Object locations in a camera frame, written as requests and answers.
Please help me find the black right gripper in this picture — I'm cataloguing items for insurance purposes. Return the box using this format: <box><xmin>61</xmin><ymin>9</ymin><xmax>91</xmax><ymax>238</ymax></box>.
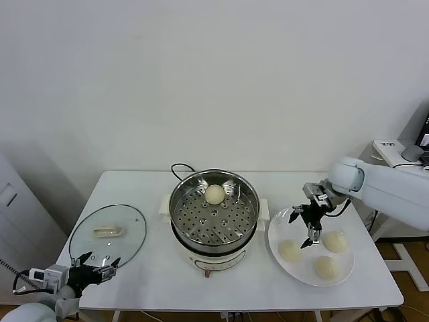
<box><xmin>288</xmin><ymin>200</ymin><xmax>329</xmax><ymax>250</ymax></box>

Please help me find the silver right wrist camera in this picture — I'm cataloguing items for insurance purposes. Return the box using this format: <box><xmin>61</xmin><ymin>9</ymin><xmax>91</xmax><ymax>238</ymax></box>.
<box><xmin>303</xmin><ymin>182</ymin><xmax>328</xmax><ymax>203</ymax></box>

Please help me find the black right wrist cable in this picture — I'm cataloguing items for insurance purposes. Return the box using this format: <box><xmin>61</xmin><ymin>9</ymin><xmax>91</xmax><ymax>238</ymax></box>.
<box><xmin>326</xmin><ymin>197</ymin><xmax>352</xmax><ymax>218</ymax></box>

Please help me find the white cabinet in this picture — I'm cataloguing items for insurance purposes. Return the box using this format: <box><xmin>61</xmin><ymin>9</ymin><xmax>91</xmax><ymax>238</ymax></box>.
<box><xmin>0</xmin><ymin>150</ymin><xmax>68</xmax><ymax>306</ymax></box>

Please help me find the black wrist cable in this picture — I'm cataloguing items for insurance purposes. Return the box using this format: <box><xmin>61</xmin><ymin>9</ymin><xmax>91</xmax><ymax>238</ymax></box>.
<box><xmin>12</xmin><ymin>270</ymin><xmax>33</xmax><ymax>296</ymax></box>
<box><xmin>326</xmin><ymin>197</ymin><xmax>352</xmax><ymax>218</ymax></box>

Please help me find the white round plate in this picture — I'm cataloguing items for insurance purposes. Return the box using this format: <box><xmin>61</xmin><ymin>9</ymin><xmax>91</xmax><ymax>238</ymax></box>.
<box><xmin>267</xmin><ymin>207</ymin><xmax>356</xmax><ymax>287</ymax></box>

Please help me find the glass lid with cream handle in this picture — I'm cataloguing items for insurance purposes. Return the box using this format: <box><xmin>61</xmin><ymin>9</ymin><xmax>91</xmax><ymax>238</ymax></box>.
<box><xmin>68</xmin><ymin>203</ymin><xmax>148</xmax><ymax>274</ymax></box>

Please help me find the steel perforated steamer basket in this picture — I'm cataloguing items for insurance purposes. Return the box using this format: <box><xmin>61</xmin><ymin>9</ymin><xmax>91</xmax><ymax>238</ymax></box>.
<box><xmin>168</xmin><ymin>170</ymin><xmax>261</xmax><ymax>248</ymax></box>

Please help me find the dark laptop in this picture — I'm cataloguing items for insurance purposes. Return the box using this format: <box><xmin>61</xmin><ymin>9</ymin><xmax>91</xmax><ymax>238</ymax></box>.
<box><xmin>414</xmin><ymin>113</ymin><xmax>429</xmax><ymax>165</ymax></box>

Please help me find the grey round puck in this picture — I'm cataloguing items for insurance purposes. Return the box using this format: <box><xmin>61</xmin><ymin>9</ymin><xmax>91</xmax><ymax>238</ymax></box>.
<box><xmin>401</xmin><ymin>144</ymin><xmax>424</xmax><ymax>162</ymax></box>

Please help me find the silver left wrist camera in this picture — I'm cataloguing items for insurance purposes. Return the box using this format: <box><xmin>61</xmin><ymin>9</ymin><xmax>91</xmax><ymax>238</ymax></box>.
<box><xmin>28</xmin><ymin>264</ymin><xmax>70</xmax><ymax>291</ymax></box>

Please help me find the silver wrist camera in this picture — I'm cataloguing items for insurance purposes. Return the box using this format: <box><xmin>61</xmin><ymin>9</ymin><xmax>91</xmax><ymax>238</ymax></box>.
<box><xmin>303</xmin><ymin>182</ymin><xmax>328</xmax><ymax>203</ymax></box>
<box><xmin>28</xmin><ymin>264</ymin><xmax>70</xmax><ymax>291</ymax></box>

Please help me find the white steamed baozi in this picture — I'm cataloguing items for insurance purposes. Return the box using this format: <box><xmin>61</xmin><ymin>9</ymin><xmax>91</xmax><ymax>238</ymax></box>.
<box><xmin>322</xmin><ymin>231</ymin><xmax>349</xmax><ymax>253</ymax></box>
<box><xmin>278</xmin><ymin>239</ymin><xmax>303</xmax><ymax>263</ymax></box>
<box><xmin>313</xmin><ymin>255</ymin><xmax>341</xmax><ymax>280</ymax></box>
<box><xmin>204</xmin><ymin>183</ymin><xmax>226</xmax><ymax>205</ymax></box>

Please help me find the black pot power cord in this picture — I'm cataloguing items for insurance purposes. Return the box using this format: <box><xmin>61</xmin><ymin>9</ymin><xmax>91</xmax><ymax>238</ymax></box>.
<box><xmin>170</xmin><ymin>163</ymin><xmax>197</xmax><ymax>182</ymax></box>

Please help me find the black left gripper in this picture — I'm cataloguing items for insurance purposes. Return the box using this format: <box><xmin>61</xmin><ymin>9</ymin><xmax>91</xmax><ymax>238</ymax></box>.
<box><xmin>66</xmin><ymin>251</ymin><xmax>121</xmax><ymax>298</ymax></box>

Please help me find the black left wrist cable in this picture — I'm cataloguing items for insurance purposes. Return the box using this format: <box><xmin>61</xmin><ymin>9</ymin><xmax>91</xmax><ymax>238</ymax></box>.
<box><xmin>12</xmin><ymin>270</ymin><xmax>33</xmax><ymax>296</ymax></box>

